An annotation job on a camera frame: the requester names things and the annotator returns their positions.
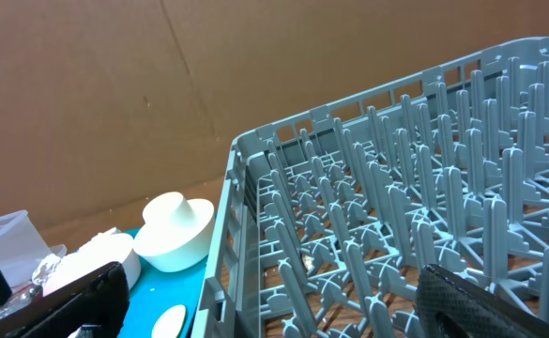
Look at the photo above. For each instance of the grey dishwasher rack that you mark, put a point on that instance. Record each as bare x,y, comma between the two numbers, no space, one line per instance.
324,213

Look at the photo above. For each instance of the red silver snack wrapper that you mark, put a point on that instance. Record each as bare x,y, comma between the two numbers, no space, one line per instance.
22,295

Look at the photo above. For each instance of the pink bowl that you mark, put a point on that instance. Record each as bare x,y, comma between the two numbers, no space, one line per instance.
120,251

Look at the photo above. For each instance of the white cup upside down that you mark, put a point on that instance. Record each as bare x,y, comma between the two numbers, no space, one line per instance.
171,212

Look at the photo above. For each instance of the clear plastic bin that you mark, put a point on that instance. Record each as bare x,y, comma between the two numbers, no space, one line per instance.
22,248

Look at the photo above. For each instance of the teal plastic tray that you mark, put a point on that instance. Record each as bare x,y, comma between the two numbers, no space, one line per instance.
156,291

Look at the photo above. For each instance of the pale green bowl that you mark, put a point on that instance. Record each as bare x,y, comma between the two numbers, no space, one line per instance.
173,251

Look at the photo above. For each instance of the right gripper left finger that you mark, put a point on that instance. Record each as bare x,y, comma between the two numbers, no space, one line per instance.
97,301

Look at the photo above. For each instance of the yellow plastic spoon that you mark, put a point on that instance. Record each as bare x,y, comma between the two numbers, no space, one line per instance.
170,324

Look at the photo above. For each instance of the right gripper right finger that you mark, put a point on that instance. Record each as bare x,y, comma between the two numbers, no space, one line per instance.
449,306

